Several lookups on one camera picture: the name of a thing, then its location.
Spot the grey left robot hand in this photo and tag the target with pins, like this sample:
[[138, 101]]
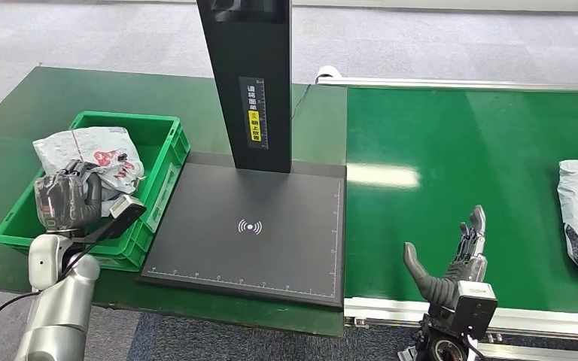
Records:
[[64, 199]]

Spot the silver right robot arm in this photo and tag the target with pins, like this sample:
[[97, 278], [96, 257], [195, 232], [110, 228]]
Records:
[[443, 346]]

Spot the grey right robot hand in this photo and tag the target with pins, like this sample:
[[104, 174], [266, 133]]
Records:
[[448, 286]]

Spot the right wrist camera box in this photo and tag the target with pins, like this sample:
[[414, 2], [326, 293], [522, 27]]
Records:
[[473, 306]]

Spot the green conveyor belt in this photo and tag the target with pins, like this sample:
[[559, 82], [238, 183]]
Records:
[[443, 139]]

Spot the clear crate label holder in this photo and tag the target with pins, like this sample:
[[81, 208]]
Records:
[[163, 197]]

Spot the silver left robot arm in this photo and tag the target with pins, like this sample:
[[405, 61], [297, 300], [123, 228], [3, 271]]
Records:
[[62, 299]]

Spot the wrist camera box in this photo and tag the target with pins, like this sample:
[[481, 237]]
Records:
[[473, 306], [119, 214]]

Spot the green plastic crate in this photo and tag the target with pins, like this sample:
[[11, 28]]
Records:
[[164, 149]]

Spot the grey package with red print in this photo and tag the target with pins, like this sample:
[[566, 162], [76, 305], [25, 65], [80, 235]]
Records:
[[99, 149]]

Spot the black inbound scanner machine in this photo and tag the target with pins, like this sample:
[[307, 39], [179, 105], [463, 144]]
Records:
[[254, 99]]

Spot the aluminium conveyor frame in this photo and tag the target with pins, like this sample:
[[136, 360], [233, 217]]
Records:
[[543, 321]]

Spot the white conveyor roller end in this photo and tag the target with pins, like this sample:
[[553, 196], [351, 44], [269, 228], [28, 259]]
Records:
[[328, 73]]

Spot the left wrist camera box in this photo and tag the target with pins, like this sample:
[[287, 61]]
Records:
[[119, 214]]

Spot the black and yellow label strip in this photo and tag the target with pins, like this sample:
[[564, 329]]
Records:
[[255, 114]]

